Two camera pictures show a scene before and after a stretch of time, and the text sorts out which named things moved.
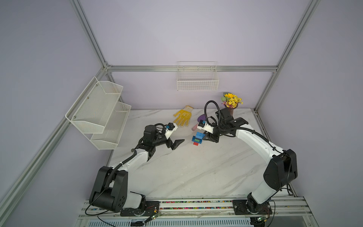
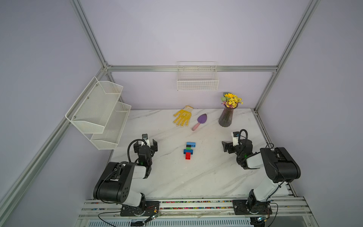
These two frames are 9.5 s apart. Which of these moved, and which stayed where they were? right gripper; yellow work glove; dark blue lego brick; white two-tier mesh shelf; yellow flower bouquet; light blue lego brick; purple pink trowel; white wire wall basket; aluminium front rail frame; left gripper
Moved: dark blue lego brick; light blue lego brick; left gripper; right gripper
Stayed: aluminium front rail frame; white wire wall basket; purple pink trowel; white two-tier mesh shelf; yellow flower bouquet; yellow work glove
